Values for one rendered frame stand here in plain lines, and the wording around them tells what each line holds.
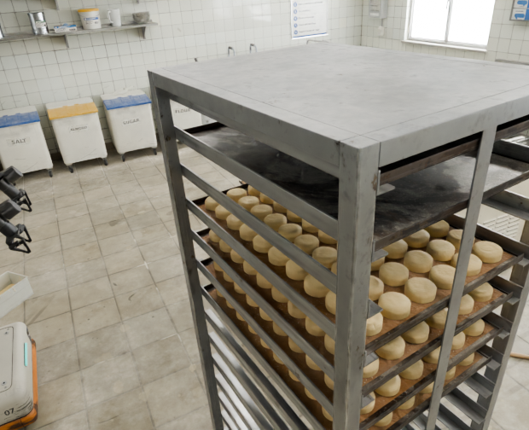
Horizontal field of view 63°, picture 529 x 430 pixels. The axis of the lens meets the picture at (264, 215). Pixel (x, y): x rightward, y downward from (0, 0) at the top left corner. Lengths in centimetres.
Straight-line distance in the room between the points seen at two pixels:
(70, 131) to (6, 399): 371
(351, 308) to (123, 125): 531
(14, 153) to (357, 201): 541
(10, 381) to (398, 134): 239
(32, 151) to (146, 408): 385
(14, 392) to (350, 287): 221
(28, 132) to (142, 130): 128
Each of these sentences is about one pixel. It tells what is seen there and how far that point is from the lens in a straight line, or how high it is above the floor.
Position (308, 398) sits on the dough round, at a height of 122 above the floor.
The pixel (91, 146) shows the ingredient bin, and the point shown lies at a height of 29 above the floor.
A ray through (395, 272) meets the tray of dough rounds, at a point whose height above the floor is 151.
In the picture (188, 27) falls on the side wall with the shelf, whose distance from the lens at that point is 646.
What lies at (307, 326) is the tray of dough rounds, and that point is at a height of 142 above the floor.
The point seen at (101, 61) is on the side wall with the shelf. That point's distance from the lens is 624.
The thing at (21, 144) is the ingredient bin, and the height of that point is 47.
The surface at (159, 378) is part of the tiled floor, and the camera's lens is 271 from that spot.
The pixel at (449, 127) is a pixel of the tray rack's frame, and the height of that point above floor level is 181.
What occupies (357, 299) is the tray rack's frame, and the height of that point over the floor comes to 162.
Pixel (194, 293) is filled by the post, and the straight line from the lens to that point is 121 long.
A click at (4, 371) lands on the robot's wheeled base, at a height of 28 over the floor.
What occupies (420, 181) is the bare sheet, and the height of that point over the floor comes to 167.
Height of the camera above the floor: 197
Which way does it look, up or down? 29 degrees down
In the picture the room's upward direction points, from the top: 4 degrees counter-clockwise
